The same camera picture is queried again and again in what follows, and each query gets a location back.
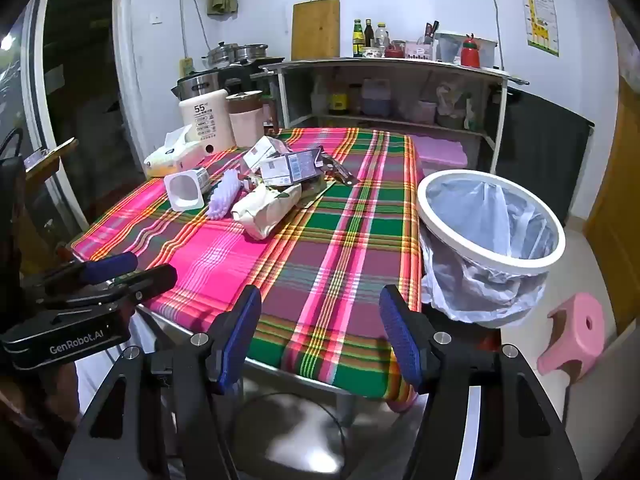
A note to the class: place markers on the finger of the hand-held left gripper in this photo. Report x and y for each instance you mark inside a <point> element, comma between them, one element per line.
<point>155,280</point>
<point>112,265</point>

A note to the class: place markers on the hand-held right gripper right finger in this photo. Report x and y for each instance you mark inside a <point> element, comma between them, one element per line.
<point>400,340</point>

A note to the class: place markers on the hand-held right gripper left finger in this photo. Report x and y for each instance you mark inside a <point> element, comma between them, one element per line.
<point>240,340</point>

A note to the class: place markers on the translucent plastic bin liner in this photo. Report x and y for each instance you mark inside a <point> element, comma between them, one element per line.
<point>475,290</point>

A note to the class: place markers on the white yogurt cup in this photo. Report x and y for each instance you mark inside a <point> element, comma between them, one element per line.
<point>182,190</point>

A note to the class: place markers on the pale purple scrub brush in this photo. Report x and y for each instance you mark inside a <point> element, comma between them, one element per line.
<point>224,195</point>

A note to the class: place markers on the white round trash bin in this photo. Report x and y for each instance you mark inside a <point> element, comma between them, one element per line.
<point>492,261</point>

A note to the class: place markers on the cream paper food wrapper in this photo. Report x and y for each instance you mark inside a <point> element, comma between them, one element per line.
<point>265,210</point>

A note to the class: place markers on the white small carton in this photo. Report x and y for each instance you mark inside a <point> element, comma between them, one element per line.
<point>262,152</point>

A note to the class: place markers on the blue labelled small carton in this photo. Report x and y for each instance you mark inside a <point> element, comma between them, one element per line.
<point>290,167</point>

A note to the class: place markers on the silver foil wrapper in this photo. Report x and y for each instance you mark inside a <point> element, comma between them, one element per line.
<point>337,170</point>

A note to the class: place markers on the pink green plaid tablecloth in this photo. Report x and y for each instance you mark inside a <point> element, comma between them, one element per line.
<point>325,260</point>

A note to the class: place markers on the white tissue pack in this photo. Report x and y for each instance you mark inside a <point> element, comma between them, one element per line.
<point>170,157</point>

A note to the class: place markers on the brown wooden stand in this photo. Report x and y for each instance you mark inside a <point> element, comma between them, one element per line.
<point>50,157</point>

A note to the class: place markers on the white thermos dispenser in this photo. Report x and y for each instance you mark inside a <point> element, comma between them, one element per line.
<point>205,125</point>

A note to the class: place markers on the pink plastic stool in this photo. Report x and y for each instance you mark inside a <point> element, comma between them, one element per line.
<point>575,330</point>

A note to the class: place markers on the pink lidded storage box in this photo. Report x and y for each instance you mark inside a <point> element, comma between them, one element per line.
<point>440,152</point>

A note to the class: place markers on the steel electric pot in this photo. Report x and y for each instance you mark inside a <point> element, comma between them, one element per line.
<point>197,85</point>

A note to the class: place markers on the steel steamer pot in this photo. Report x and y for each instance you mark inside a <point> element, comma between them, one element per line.
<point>221,54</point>

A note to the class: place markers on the small green bottle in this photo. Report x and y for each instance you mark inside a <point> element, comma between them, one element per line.
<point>470,112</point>

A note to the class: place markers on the black fabric panel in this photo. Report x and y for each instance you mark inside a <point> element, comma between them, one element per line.
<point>545,150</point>

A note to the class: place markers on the crumpled plastic bag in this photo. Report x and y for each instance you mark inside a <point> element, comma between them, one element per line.
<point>450,102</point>

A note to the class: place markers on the yellow labelled bottle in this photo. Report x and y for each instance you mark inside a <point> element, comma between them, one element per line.
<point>338,101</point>

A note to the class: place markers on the white plastic jug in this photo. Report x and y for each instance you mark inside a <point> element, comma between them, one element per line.
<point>320,96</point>

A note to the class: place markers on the steel cooking pot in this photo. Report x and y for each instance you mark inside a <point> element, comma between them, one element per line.
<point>252,52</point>

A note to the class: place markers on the yellow wooden door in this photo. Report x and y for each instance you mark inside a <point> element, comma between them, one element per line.
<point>617,220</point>

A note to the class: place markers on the white kitchen shelf unit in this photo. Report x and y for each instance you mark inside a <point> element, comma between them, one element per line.
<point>390,62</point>

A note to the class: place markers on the patterned ceramic bowl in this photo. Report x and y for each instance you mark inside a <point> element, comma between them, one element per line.
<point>372,52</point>

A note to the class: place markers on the red flask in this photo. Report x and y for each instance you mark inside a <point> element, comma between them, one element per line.
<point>470,52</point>

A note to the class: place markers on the clear plastic storage box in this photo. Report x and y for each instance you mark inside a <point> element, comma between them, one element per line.
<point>447,47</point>

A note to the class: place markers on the wooden cutting board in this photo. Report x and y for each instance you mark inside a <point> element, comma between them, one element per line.
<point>315,30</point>

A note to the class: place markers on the green glass sauce bottle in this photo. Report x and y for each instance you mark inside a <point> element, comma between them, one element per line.
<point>358,40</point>

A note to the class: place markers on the clear glass bottle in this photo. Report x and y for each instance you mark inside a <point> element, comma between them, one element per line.
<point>382,37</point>

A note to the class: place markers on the dark sauce bottle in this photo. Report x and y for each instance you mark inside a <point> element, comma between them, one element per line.
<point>369,34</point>

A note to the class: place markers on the white wall socket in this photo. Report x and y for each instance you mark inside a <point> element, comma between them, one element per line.
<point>156,18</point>

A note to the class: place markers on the giraffe wall poster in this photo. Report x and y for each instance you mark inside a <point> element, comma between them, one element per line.
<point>537,10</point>

